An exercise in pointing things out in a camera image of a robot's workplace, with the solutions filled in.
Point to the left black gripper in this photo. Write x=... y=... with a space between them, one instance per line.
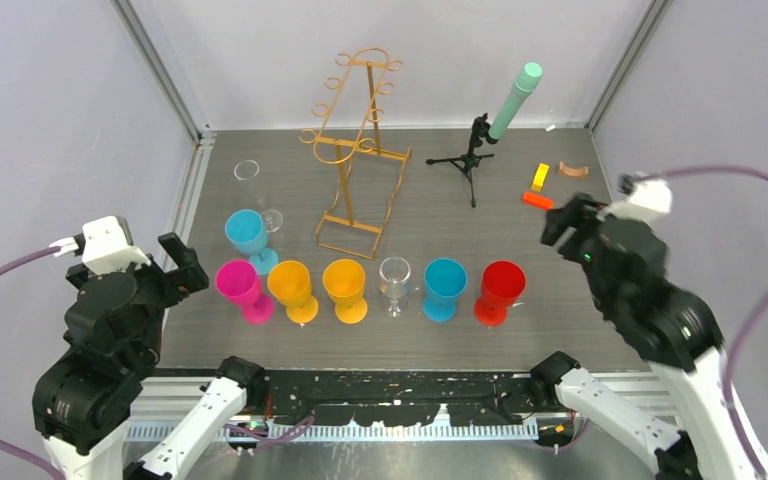
x=189 y=274

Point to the clear wine glass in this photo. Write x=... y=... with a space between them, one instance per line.
x=395 y=276
x=249 y=176

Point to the blue wine glass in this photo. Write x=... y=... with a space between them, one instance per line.
x=445 y=280
x=246 y=231

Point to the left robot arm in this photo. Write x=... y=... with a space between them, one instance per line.
x=81 y=405

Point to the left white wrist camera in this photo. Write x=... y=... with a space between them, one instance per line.
x=105 y=246

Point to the gold wire glass rack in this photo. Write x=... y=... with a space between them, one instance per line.
x=375 y=63

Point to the mint green microphone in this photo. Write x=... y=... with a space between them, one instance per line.
x=524 y=84

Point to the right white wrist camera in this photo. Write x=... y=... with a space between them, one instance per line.
x=645 y=199

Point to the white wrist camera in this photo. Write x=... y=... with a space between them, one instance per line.
x=105 y=246
x=645 y=199

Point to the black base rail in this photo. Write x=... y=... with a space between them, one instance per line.
x=395 y=398

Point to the black tripod stand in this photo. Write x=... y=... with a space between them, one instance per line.
x=470 y=160

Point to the orange block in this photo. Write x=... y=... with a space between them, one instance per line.
x=538 y=201

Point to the pink wine glass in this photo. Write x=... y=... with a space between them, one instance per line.
x=239 y=283

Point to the red wine glass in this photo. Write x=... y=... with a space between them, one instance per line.
x=501 y=285

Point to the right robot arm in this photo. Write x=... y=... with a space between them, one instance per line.
x=671 y=329

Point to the yellow wine glass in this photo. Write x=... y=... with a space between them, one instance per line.
x=345 y=281
x=290 y=283

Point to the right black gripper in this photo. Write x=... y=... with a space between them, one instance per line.
x=580 y=210

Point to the wooden arch block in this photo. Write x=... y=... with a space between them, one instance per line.
x=573 y=172

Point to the yellow block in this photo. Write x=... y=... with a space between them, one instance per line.
x=540 y=176

